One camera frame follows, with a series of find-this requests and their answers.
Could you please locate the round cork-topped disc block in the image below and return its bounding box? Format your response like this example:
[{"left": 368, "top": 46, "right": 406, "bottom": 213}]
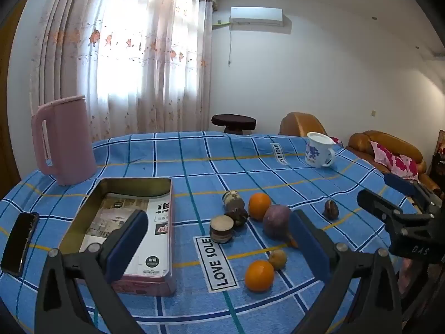
[{"left": 209, "top": 215, "right": 235, "bottom": 244}]

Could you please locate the pink tin box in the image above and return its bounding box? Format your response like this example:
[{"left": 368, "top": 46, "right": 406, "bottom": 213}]
[{"left": 57, "top": 177, "right": 177, "bottom": 297}]

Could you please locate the blue plaid tablecloth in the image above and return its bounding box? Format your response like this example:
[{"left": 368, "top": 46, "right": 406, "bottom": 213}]
[{"left": 0, "top": 131, "right": 418, "bottom": 334}]

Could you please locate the orange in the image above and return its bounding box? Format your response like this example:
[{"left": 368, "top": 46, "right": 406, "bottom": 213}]
[
  {"left": 245, "top": 260, "right": 275, "bottom": 293},
  {"left": 248, "top": 193, "right": 272, "bottom": 221}
]

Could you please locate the white mug with blue print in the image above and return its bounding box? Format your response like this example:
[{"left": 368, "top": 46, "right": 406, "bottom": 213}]
[{"left": 305, "top": 132, "right": 336, "bottom": 168}]

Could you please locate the dark wooden cabinet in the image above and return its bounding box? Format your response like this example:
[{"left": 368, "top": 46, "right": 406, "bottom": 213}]
[{"left": 430, "top": 130, "right": 445, "bottom": 183}]

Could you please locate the brown wrinkled fruit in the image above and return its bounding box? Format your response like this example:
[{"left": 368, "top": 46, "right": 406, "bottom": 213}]
[{"left": 323, "top": 200, "right": 339, "bottom": 220}]

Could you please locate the dark brown round fruit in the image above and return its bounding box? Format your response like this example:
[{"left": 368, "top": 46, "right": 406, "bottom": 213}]
[{"left": 225, "top": 208, "right": 249, "bottom": 227}]

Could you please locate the white air conditioner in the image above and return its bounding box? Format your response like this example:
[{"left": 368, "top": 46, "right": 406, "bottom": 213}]
[{"left": 229, "top": 6, "right": 284, "bottom": 26}]

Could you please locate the dark round stool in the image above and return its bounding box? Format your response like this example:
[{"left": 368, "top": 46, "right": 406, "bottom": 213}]
[{"left": 211, "top": 114, "right": 257, "bottom": 134}]

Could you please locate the pink floral cushion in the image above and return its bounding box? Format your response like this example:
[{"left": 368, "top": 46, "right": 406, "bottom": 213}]
[{"left": 370, "top": 141, "right": 419, "bottom": 181}]

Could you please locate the sheer floral curtain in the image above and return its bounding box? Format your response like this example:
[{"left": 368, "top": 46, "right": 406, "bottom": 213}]
[{"left": 31, "top": 0, "right": 214, "bottom": 143}]

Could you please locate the purple round fruit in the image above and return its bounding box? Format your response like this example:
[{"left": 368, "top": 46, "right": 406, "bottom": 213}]
[{"left": 262, "top": 205, "right": 292, "bottom": 240}]

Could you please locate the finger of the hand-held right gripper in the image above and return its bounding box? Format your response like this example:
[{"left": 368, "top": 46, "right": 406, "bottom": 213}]
[
  {"left": 357, "top": 190, "right": 435, "bottom": 241},
  {"left": 384, "top": 173, "right": 444, "bottom": 213}
]

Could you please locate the small yellow-brown fruit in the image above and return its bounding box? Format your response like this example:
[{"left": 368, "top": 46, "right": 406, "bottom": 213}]
[{"left": 268, "top": 249, "right": 288, "bottom": 271}]

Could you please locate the black smartphone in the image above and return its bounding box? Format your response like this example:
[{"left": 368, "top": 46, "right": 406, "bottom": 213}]
[{"left": 0, "top": 212, "right": 40, "bottom": 275}]

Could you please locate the wooden door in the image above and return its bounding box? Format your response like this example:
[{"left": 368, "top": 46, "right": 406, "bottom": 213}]
[{"left": 0, "top": 7, "right": 22, "bottom": 195}]

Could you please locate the printed paper leaflet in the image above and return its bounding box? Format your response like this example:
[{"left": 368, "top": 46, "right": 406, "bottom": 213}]
[{"left": 79, "top": 192, "right": 171, "bottom": 277}]

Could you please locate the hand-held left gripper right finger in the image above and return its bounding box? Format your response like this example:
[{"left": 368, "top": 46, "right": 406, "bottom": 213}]
[{"left": 290, "top": 210, "right": 404, "bottom": 334}]

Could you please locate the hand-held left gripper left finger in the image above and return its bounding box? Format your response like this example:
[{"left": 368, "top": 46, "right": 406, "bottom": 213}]
[{"left": 35, "top": 210, "right": 149, "bottom": 334}]

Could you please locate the pink electric kettle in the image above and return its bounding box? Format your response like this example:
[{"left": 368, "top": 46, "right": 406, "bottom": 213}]
[{"left": 31, "top": 95, "right": 97, "bottom": 186}]

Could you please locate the brown leather sofa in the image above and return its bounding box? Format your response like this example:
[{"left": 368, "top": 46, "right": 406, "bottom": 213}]
[{"left": 348, "top": 130, "right": 444, "bottom": 199}]

